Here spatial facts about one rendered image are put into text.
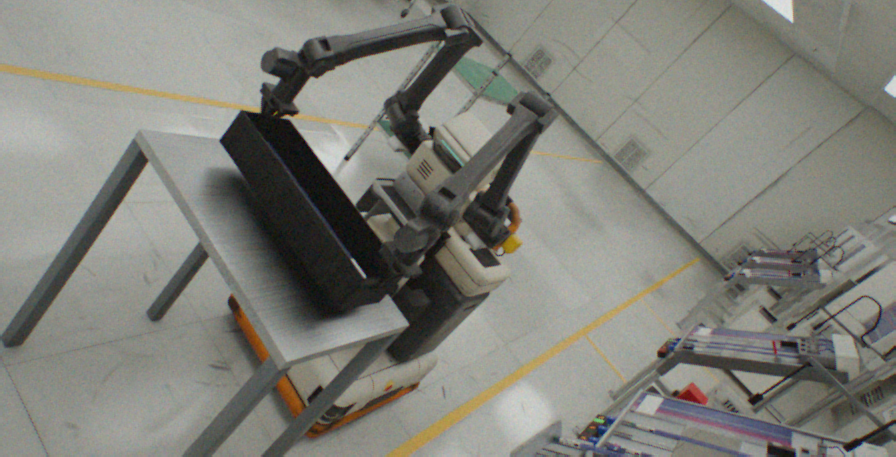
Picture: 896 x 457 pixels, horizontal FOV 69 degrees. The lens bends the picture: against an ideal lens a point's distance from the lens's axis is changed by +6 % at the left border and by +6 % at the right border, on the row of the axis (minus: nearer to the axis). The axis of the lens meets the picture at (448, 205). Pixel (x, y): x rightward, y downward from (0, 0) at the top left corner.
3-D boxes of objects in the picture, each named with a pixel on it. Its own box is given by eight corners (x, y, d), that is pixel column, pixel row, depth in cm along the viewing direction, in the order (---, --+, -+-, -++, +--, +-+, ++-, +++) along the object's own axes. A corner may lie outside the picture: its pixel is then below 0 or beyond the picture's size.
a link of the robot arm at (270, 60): (332, 67, 157) (321, 41, 161) (296, 52, 148) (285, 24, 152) (302, 96, 163) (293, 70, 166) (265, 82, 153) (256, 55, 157)
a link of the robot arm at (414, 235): (463, 212, 140) (433, 190, 142) (442, 218, 129) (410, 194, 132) (437, 254, 143) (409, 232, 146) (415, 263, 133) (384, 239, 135)
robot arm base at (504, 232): (511, 234, 192) (487, 206, 196) (513, 224, 184) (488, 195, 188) (489, 250, 190) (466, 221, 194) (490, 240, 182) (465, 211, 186)
